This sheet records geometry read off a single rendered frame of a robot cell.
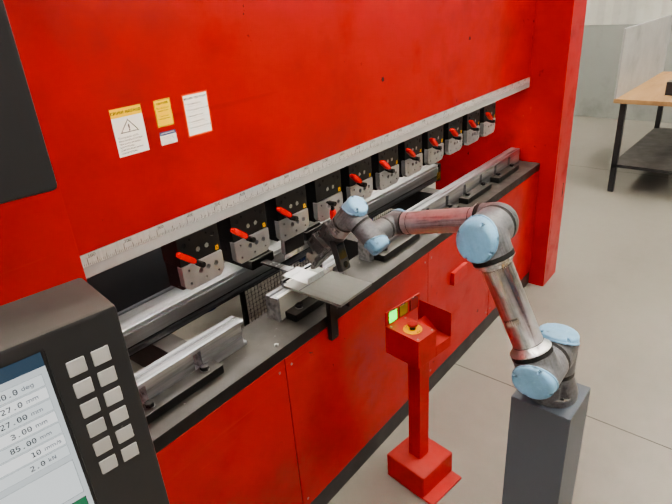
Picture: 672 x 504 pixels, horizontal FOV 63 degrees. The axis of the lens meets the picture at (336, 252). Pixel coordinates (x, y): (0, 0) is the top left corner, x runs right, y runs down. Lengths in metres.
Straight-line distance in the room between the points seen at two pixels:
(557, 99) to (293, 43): 2.16
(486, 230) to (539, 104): 2.31
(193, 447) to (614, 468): 1.83
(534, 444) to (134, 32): 1.61
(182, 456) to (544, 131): 2.86
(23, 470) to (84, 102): 0.86
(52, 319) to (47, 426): 0.13
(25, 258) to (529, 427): 1.45
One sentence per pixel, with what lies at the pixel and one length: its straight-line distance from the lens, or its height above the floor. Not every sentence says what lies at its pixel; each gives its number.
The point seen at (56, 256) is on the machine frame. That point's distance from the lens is 1.18.
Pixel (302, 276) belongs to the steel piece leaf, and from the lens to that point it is 2.01.
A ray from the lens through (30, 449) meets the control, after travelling 0.79.
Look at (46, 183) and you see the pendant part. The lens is 0.69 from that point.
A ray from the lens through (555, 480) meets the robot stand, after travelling 1.96.
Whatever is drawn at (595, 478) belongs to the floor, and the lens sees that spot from 2.75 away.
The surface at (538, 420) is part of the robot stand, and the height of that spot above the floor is 0.73.
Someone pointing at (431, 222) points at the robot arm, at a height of 1.28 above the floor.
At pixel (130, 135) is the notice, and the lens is 1.47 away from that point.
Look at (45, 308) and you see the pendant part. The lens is 0.77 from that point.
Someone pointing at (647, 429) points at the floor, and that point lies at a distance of 3.05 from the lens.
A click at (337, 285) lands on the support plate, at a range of 1.94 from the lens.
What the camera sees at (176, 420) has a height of 0.87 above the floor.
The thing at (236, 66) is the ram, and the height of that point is 1.76.
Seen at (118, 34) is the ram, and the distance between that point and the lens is 1.45.
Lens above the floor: 1.93
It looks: 25 degrees down
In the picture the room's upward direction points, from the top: 4 degrees counter-clockwise
